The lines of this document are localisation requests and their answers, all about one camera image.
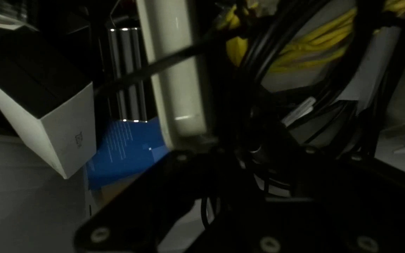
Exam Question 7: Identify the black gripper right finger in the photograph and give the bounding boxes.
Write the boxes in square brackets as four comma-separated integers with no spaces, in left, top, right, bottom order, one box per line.
[258,152,405,253]

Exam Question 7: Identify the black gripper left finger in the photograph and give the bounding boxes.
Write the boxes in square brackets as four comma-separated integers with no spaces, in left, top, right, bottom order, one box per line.
[74,147,242,253]

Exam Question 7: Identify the black cable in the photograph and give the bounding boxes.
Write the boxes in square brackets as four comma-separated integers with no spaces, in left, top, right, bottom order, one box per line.
[92,0,405,188]

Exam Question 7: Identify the blue printed box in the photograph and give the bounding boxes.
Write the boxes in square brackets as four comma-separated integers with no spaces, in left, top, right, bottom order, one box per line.
[86,116,172,191]

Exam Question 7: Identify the white open cardboard box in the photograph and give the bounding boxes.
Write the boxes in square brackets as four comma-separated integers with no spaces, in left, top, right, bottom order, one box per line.
[0,26,99,181]

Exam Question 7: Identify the silver metal cylinders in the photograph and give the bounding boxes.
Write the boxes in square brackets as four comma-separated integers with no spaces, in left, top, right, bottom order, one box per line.
[107,25,151,123]

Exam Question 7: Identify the white cable label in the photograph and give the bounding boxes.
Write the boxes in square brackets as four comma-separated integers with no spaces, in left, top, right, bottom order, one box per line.
[280,95,318,128]

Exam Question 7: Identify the yellow object with cables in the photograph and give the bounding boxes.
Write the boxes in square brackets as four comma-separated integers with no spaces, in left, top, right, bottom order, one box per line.
[216,0,405,71]

